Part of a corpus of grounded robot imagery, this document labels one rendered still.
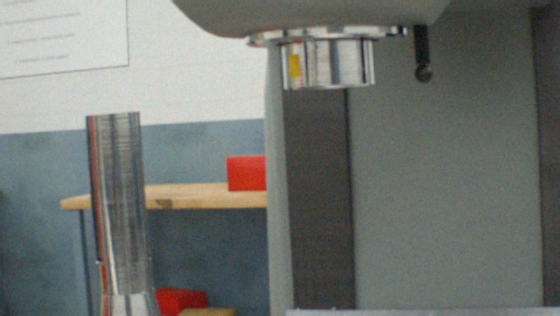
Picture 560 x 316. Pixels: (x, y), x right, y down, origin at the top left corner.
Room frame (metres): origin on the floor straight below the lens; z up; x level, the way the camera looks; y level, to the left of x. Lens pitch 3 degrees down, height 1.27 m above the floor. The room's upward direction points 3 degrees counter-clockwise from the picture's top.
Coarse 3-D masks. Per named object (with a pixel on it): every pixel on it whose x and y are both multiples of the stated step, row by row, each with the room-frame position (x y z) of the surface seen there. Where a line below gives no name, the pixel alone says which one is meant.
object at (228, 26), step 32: (192, 0) 0.44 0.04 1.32; (224, 0) 0.43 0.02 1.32; (256, 0) 0.42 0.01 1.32; (288, 0) 0.42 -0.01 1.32; (320, 0) 0.42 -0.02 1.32; (352, 0) 0.42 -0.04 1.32; (384, 0) 0.43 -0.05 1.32; (416, 0) 0.44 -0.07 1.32; (448, 0) 0.48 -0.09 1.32; (224, 32) 0.47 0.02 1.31
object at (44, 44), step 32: (0, 0) 5.50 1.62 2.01; (32, 0) 5.43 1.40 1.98; (64, 0) 5.35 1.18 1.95; (96, 0) 5.28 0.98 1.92; (0, 32) 5.51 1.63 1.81; (32, 32) 5.43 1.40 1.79; (64, 32) 5.36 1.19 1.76; (96, 32) 5.29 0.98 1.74; (128, 32) 5.22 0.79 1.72; (0, 64) 5.51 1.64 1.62; (32, 64) 5.43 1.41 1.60; (64, 64) 5.36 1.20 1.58; (96, 64) 5.29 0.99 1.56; (128, 64) 5.22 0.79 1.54
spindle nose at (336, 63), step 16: (288, 48) 0.49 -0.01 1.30; (304, 48) 0.48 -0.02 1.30; (320, 48) 0.48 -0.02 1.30; (336, 48) 0.48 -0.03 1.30; (352, 48) 0.48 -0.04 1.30; (368, 48) 0.49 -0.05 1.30; (288, 64) 0.49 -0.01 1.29; (304, 64) 0.48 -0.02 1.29; (320, 64) 0.48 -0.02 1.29; (336, 64) 0.48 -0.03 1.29; (352, 64) 0.48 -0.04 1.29; (368, 64) 0.49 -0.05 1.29; (288, 80) 0.49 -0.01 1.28; (304, 80) 0.48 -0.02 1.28; (320, 80) 0.48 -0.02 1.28; (336, 80) 0.48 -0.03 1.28; (352, 80) 0.48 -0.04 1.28; (368, 80) 0.49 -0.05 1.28
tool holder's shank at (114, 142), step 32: (96, 128) 0.39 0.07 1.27; (128, 128) 0.39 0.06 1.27; (96, 160) 0.39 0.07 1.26; (128, 160) 0.39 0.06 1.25; (96, 192) 0.39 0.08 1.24; (128, 192) 0.39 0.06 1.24; (96, 224) 0.39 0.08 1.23; (128, 224) 0.39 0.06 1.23; (96, 256) 0.39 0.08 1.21; (128, 256) 0.39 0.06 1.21; (128, 288) 0.39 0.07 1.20
